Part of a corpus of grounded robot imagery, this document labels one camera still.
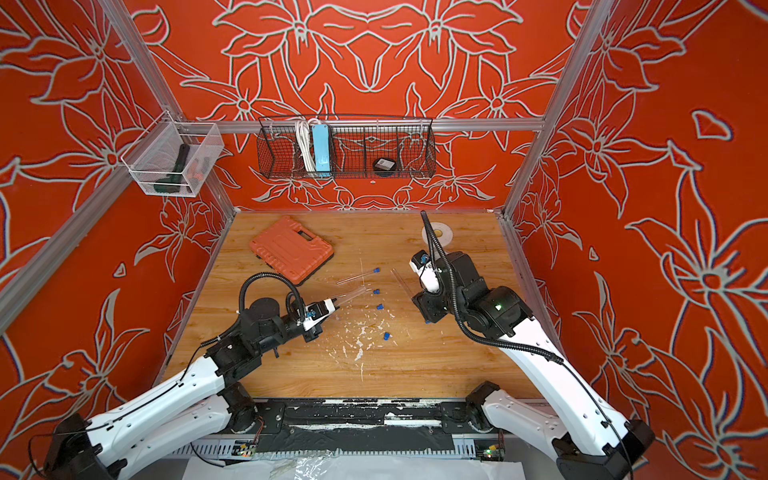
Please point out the clear acrylic wall box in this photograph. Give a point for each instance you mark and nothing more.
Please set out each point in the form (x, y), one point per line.
(152, 155)

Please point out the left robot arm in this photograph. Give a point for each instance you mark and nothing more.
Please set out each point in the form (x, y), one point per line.
(205, 398)

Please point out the light blue box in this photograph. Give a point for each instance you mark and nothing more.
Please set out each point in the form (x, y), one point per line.
(322, 146)

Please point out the clear test tube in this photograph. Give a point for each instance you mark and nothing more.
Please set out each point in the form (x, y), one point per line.
(337, 300)
(357, 277)
(356, 293)
(400, 280)

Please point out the white foam tape roll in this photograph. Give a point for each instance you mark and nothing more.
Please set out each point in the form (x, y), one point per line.
(442, 231)

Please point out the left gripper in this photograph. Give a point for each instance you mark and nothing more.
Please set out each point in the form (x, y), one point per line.
(310, 337)

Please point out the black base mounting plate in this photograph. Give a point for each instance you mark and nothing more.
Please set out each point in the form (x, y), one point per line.
(287, 427)

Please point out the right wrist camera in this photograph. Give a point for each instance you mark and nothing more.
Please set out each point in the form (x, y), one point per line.
(421, 264)

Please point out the black wire basket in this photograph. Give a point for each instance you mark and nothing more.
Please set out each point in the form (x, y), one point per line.
(285, 146)

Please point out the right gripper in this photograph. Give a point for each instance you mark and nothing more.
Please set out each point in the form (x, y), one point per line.
(424, 303)

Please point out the orange plastic tool case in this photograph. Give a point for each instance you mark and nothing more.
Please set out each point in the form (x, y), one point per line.
(291, 249)

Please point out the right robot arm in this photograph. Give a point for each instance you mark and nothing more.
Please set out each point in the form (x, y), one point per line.
(583, 435)

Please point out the dark green tool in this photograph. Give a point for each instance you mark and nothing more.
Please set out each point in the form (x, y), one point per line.
(171, 182)

